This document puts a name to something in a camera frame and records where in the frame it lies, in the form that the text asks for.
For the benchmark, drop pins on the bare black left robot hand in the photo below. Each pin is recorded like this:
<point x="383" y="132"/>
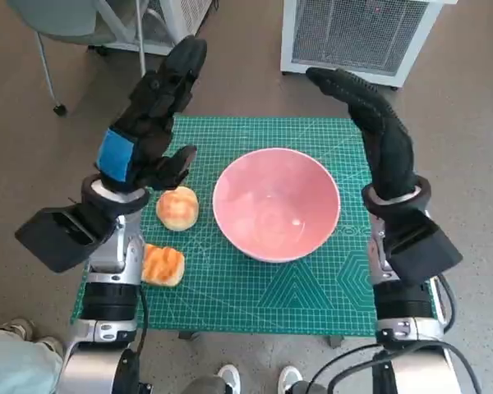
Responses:
<point x="148" y="135"/>

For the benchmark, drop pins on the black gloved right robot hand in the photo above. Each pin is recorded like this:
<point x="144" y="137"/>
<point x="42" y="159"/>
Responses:
<point x="390" y="156"/>

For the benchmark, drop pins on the round toy bread bun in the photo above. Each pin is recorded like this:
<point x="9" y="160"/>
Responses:
<point x="176" y="209"/>

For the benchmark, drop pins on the rectangular striped toy bread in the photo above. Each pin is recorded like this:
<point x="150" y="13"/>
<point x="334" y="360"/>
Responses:
<point x="164" y="264"/>

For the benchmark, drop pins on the pink bowl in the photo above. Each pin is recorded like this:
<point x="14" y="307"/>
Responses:
<point x="271" y="213"/>

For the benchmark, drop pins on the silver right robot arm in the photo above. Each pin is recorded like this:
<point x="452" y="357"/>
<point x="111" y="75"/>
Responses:
<point x="398" y="303"/>

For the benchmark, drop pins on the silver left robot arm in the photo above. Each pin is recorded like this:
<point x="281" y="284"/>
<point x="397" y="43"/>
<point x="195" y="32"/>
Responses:
<point x="115" y="262"/>

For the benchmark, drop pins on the silver metal pole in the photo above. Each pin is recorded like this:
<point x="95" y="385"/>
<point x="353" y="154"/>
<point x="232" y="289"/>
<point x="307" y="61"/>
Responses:
<point x="141" y="41"/>

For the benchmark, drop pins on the white mesh cabinet on casters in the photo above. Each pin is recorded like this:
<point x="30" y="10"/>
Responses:
<point x="189" y="16"/>

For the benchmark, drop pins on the large white mesh appliance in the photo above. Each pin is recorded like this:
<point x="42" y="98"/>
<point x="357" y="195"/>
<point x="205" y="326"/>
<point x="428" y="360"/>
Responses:
<point x="353" y="33"/>

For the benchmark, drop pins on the grey chair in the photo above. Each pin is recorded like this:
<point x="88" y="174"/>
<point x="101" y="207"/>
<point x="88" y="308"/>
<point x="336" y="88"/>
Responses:
<point x="61" y="16"/>

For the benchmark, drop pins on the green cutting mat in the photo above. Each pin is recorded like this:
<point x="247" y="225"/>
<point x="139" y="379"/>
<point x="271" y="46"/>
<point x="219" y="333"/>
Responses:
<point x="238" y="295"/>

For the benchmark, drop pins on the black table leg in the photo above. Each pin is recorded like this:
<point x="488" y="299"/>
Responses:
<point x="335" y="341"/>
<point x="188" y="335"/>

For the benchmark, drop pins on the white shoe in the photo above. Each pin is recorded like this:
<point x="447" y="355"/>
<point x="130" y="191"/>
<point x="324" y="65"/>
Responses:
<point x="289" y="377"/>
<point x="230" y="375"/>

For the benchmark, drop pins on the person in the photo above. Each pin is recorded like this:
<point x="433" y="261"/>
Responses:
<point x="12" y="365"/>

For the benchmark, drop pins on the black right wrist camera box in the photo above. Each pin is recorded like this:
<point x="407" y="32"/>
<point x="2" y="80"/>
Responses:
<point x="427" y="250"/>

